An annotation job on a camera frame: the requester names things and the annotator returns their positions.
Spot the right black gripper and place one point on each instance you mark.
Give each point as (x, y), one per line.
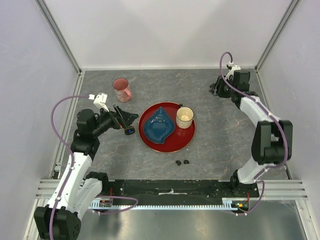
(218, 91)

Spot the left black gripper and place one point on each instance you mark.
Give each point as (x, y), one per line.
(121, 118)

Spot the black earbud charging case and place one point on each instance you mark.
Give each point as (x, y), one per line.
(129, 130)

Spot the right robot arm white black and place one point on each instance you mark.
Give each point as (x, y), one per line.
(273, 138)

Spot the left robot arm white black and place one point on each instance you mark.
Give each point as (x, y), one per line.
(61, 217)

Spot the blue shell-shaped dish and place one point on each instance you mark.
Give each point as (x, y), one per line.
(159, 126)

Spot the pink floral mug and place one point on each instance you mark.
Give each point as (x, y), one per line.
(122, 90)

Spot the beige ceramic cup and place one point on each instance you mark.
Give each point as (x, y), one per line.
(184, 117)

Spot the red round tray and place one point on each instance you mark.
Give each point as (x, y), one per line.
(179, 139)

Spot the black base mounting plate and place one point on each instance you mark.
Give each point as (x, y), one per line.
(172, 192)

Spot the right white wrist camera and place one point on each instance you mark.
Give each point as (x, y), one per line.
(232, 68)

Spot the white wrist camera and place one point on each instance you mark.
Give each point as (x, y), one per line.
(232, 68)
(99, 100)

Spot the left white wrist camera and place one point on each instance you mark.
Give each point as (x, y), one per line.
(99, 100)

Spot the slotted grey cable duct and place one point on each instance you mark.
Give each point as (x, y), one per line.
(227, 205)

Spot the right aluminium frame post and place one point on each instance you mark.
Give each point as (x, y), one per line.
(277, 32)

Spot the aluminium frame post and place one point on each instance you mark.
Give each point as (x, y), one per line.
(277, 32)
(58, 34)

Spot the left aluminium frame post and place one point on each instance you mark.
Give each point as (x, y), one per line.
(58, 34)

